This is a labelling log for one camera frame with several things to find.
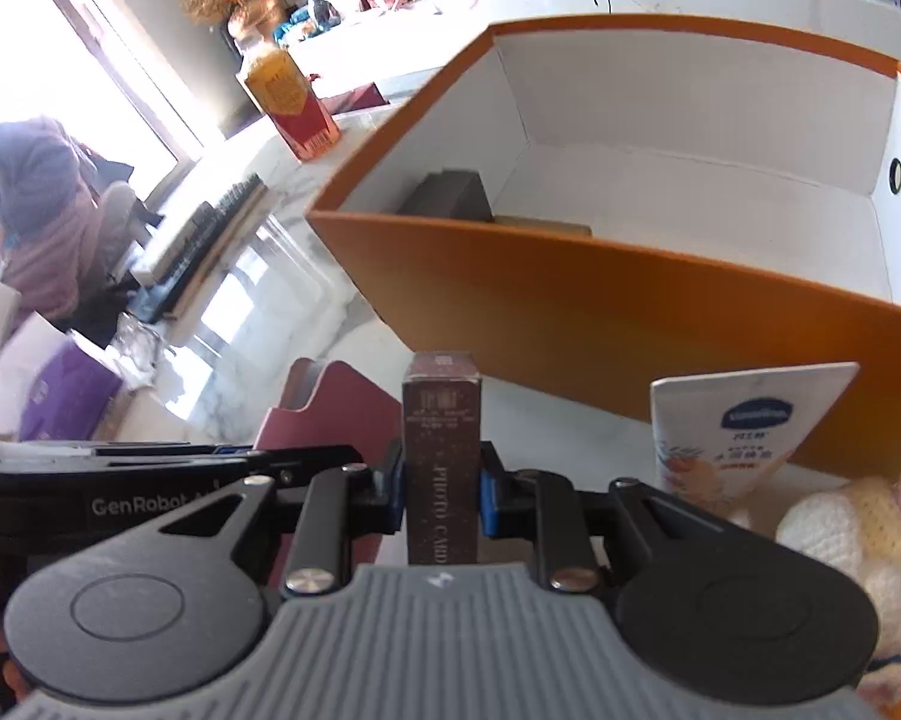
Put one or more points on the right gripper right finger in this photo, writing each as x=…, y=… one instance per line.
x=493, y=477

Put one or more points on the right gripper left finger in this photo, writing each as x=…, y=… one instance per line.
x=392, y=486

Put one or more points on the brown photo card box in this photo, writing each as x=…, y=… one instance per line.
x=442, y=449

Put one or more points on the pink card wallet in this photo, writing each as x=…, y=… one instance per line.
x=326, y=440

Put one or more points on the white hand cream tube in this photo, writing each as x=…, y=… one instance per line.
x=717, y=437

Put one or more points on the black small box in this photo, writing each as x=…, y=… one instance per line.
x=454, y=194

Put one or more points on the white crochet bunny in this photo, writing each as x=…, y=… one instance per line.
x=856, y=529

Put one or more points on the tan flat box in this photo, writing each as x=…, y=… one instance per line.
x=535, y=224

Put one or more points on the person in pink robe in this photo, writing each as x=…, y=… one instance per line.
x=50, y=222

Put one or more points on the orange storage box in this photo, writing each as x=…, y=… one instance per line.
x=743, y=183

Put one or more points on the black keyboard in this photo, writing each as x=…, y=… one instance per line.
x=174, y=257

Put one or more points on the orange red carton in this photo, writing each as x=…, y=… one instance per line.
x=284, y=94

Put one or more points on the white tv cabinet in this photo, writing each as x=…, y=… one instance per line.
x=379, y=46

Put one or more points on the golden round vase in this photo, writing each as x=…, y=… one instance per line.
x=256, y=18

